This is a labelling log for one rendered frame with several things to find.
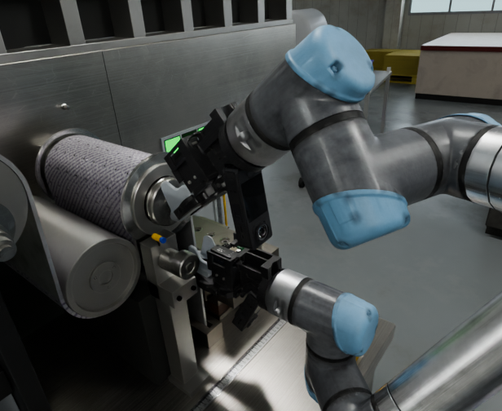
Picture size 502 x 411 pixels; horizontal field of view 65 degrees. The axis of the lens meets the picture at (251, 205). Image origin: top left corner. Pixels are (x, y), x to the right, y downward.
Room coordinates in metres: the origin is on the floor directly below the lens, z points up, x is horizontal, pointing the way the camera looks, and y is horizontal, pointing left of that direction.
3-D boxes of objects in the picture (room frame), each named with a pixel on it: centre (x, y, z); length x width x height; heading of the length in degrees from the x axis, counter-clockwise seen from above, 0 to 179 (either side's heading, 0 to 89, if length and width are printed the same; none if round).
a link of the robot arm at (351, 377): (0.41, -0.11, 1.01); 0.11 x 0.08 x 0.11; 9
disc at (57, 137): (0.71, 0.33, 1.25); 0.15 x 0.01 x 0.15; 140
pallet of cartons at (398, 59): (8.08, -2.92, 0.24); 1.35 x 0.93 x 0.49; 53
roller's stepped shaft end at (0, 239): (0.30, 0.23, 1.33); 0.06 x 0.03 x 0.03; 50
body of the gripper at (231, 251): (0.52, 0.01, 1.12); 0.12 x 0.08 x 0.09; 50
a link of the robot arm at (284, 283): (0.47, -0.05, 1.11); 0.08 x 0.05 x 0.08; 140
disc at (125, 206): (0.55, 0.14, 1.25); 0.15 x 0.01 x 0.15; 140
